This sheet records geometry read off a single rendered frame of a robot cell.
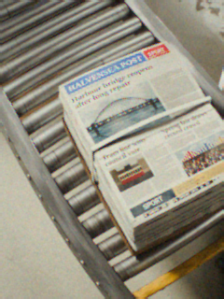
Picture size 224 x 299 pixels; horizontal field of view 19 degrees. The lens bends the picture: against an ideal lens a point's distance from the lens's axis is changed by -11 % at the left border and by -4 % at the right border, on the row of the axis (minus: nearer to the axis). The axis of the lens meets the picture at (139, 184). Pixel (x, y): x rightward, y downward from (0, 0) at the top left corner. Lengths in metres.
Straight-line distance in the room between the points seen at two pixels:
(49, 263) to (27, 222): 0.18
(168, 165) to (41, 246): 1.10
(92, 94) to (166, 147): 0.20
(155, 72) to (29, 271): 1.13
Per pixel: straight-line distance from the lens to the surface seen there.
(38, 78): 1.85
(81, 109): 1.52
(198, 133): 1.50
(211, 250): 1.64
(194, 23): 2.93
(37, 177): 1.71
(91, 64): 1.85
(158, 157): 1.47
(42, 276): 2.46
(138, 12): 1.96
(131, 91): 1.54
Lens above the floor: 2.39
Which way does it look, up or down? 69 degrees down
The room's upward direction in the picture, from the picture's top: 6 degrees clockwise
